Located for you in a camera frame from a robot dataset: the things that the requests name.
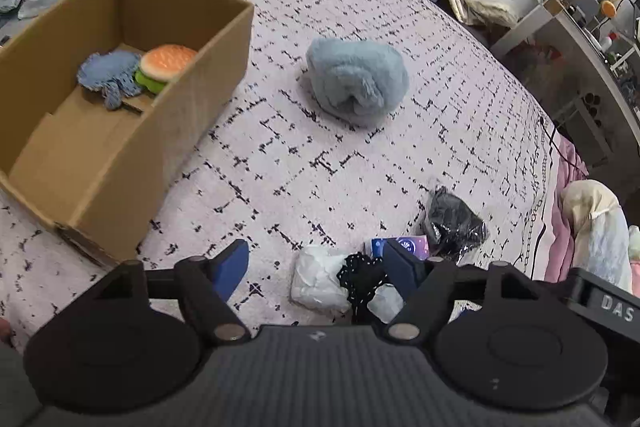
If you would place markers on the white black-patterned bedspread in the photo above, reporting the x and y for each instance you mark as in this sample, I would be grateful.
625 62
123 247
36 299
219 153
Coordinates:
310 167

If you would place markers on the white desk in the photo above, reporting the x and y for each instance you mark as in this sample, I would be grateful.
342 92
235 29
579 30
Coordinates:
585 57

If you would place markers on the white plastic packet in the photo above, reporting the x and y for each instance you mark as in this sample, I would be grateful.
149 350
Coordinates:
317 279

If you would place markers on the brown cardboard box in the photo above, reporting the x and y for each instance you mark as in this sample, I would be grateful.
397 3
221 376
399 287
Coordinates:
107 157

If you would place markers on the black dotted cloth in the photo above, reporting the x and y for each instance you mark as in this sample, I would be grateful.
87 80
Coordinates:
362 277

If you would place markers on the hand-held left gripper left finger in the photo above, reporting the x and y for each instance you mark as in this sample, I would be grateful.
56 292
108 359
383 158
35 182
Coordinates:
233 264

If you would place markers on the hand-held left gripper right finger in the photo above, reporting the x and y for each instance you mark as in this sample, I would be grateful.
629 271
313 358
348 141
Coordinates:
400 267

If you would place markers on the burger plush toy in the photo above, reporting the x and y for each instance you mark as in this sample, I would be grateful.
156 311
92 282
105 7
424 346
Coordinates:
167 62

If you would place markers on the blue crochet toy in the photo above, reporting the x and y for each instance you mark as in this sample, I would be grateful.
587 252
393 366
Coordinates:
107 72

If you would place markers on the cream plush cloth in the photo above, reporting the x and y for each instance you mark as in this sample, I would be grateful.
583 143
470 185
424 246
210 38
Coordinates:
595 217

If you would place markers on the blue tissue pack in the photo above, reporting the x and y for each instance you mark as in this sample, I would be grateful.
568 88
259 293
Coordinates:
412 246

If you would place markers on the orange round toy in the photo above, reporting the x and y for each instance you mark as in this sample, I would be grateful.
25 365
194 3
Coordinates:
608 8

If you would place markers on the fluffy blue plush toy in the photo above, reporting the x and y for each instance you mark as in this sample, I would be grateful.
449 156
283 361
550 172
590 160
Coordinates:
357 79

